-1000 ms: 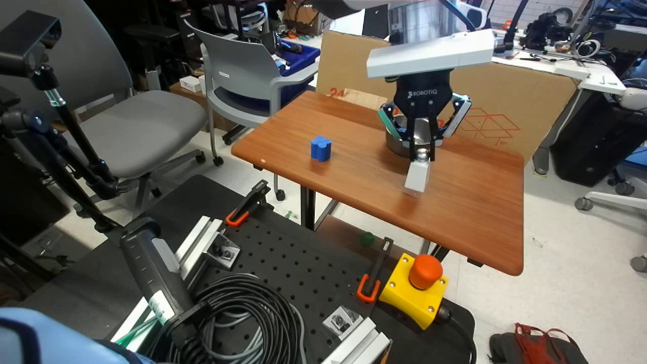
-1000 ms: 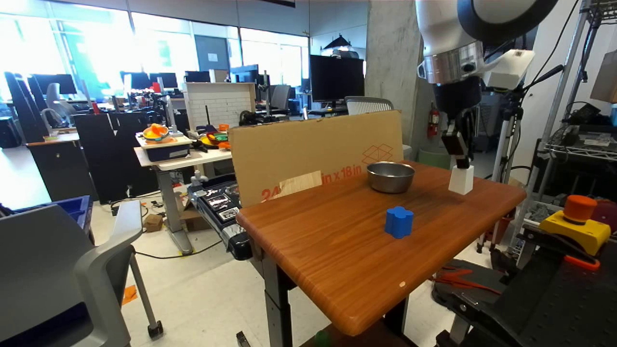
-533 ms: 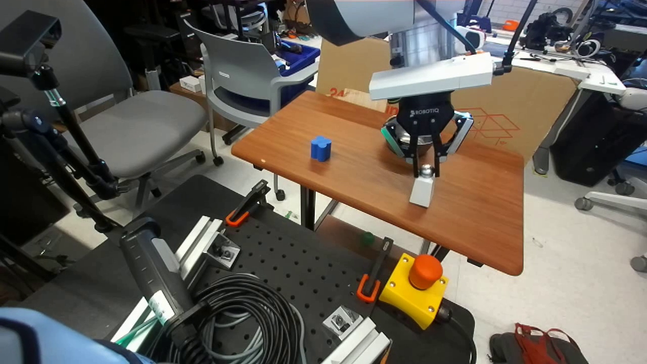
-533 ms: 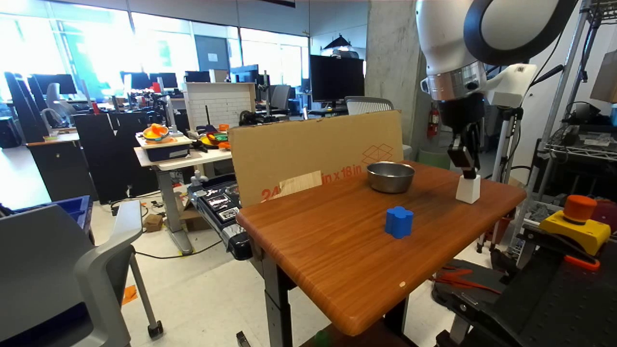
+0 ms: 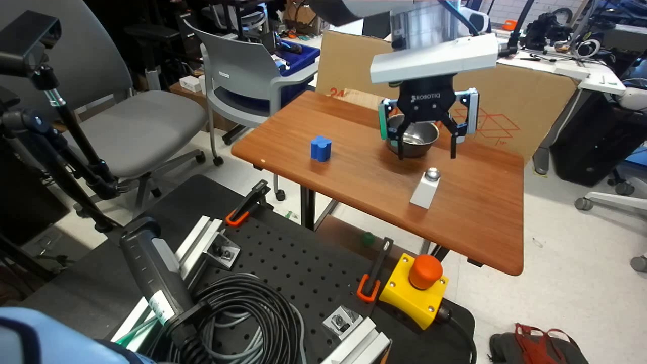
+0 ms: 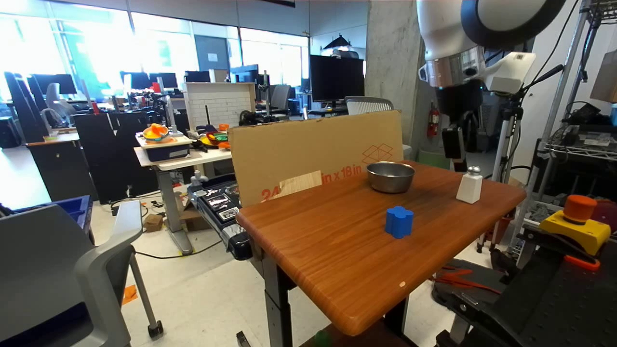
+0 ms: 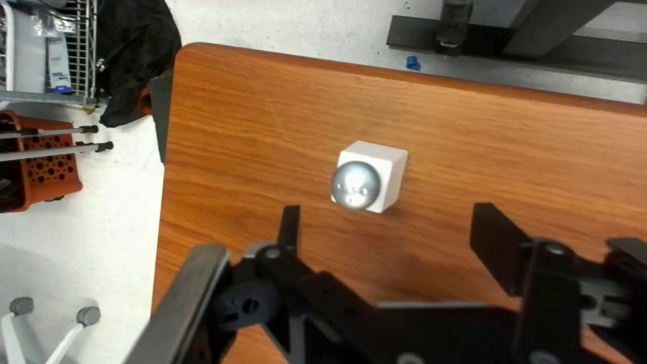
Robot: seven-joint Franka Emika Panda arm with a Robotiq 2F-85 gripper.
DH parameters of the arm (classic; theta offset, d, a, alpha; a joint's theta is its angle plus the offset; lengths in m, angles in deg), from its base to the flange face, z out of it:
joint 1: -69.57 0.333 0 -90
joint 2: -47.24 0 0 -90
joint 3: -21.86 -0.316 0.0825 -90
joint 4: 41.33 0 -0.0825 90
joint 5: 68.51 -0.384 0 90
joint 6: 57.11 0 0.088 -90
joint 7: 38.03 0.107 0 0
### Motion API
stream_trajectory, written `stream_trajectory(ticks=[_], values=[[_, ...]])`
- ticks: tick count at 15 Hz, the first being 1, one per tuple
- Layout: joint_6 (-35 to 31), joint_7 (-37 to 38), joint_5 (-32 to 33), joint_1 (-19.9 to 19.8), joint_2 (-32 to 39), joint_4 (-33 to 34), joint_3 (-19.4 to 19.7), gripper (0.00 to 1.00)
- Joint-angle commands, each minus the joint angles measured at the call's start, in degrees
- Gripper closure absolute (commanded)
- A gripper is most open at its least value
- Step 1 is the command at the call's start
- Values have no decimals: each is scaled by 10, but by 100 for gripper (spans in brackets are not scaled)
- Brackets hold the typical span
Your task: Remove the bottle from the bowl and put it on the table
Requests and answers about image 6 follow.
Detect yellow emergency stop button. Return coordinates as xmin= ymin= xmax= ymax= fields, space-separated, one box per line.
xmin=538 ymin=194 xmax=612 ymax=256

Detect black tool case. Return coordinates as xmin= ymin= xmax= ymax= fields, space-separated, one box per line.
xmin=187 ymin=173 xmax=254 ymax=261

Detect heap of colourful toys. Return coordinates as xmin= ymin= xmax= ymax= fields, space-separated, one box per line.
xmin=192 ymin=123 xmax=232 ymax=151

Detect black monitor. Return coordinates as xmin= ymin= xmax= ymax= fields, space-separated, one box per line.
xmin=309 ymin=54 xmax=365 ymax=109

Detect blue flower-shaped block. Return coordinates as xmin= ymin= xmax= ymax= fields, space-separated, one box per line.
xmin=384 ymin=206 xmax=415 ymax=240

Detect orange cable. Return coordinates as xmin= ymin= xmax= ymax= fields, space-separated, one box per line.
xmin=432 ymin=267 xmax=503 ymax=295

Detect mesh office chair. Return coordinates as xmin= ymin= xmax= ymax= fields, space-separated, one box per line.
xmin=344 ymin=96 xmax=395 ymax=116

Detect cardboard sheet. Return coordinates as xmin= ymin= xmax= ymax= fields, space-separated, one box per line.
xmin=227 ymin=110 xmax=405 ymax=208

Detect orange bowl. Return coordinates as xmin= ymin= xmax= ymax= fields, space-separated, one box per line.
xmin=142 ymin=123 xmax=171 ymax=142

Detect red fire extinguisher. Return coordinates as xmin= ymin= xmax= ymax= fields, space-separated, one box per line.
xmin=428 ymin=103 xmax=441 ymax=139

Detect black partition panels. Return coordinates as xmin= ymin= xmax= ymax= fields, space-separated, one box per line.
xmin=72 ymin=111 xmax=160 ymax=204

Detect white desk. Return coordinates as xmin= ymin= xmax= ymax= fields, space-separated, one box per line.
xmin=134 ymin=145 xmax=234 ymax=256

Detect blue plastic bin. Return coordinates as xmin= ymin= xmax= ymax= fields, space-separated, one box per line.
xmin=13 ymin=195 xmax=95 ymax=238

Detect black cable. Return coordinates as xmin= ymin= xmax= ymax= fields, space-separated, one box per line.
xmin=110 ymin=192 xmax=223 ymax=260

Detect small cardboard box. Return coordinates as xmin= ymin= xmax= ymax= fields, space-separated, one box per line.
xmin=143 ymin=213 xmax=165 ymax=233

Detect metal bowl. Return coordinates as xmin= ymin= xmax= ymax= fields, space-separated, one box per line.
xmin=367 ymin=161 xmax=416 ymax=194

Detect grey chair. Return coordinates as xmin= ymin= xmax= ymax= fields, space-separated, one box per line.
xmin=0 ymin=200 xmax=165 ymax=347

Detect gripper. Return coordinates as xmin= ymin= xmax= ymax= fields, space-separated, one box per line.
xmin=436 ymin=80 xmax=483 ymax=173

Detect wire shelf rack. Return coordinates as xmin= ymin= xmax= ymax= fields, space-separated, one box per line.
xmin=510 ymin=0 xmax=617 ymax=251

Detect white and dark tray box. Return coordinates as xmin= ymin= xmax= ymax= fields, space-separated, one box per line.
xmin=135 ymin=133 xmax=193 ymax=163

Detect camera on tripod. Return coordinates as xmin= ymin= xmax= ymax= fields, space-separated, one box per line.
xmin=476 ymin=64 xmax=565 ymax=254

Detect white brick pattern panel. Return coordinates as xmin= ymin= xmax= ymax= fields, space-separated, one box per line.
xmin=185 ymin=81 xmax=256 ymax=132

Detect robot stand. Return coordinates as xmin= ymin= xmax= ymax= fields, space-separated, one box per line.
xmin=431 ymin=226 xmax=617 ymax=347

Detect white bottle with silver cap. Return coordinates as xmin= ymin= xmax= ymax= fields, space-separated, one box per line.
xmin=456 ymin=166 xmax=483 ymax=204

